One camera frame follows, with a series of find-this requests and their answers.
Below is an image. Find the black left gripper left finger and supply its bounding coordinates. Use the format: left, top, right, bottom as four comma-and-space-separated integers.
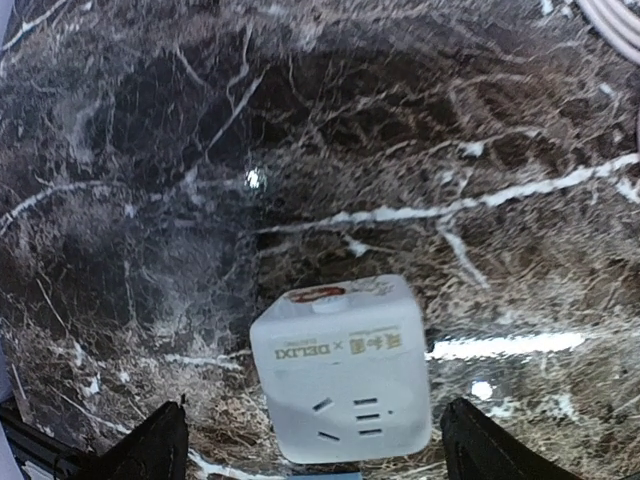
74, 401, 189, 480

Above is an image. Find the white cube socket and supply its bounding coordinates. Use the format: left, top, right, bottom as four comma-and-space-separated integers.
250, 275, 432, 464

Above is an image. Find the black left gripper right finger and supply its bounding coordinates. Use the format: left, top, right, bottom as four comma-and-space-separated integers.
440, 398, 577, 480

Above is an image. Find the pink coiled cable with plug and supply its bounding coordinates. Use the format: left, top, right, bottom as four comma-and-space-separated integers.
574, 0, 640, 66

